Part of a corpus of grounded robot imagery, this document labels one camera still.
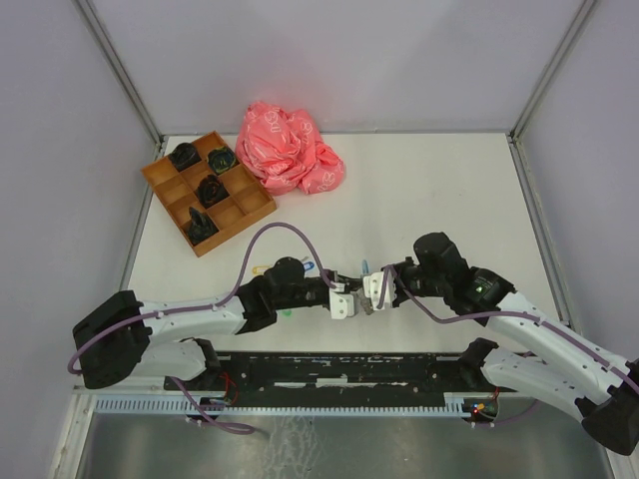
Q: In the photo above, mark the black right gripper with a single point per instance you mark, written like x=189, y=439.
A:
x=406, y=263

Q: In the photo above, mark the key with yellow tag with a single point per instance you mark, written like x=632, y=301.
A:
x=260, y=269

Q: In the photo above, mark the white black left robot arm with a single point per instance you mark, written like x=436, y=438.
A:
x=126, y=337

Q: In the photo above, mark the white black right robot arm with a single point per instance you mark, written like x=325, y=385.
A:
x=591, y=384

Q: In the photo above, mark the black rolled item lower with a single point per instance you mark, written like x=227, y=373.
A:
x=201, y=227

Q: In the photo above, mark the black rolled item centre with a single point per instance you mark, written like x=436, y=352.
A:
x=211, y=191

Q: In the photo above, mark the brown wooden compartment tray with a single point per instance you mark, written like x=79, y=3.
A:
x=248, y=201

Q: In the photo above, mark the crumpled pink plastic bag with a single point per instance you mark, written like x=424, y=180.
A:
x=285, y=151

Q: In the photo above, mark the black yellow rolled item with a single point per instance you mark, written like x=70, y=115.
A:
x=221, y=160

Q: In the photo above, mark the black rolled item top left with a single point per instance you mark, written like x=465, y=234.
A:
x=184, y=156

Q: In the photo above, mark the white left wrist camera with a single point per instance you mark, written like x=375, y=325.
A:
x=341, y=301

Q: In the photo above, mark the black metal base rail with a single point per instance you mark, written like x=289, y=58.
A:
x=326, y=380

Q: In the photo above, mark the aluminium front frame rail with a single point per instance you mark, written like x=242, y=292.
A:
x=125, y=388

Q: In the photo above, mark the aluminium frame post right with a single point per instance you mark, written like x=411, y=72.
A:
x=552, y=68

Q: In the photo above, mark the aluminium frame post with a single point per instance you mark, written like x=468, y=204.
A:
x=90, y=16
x=552, y=68

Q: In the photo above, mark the aluminium frame post left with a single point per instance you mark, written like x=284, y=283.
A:
x=90, y=16

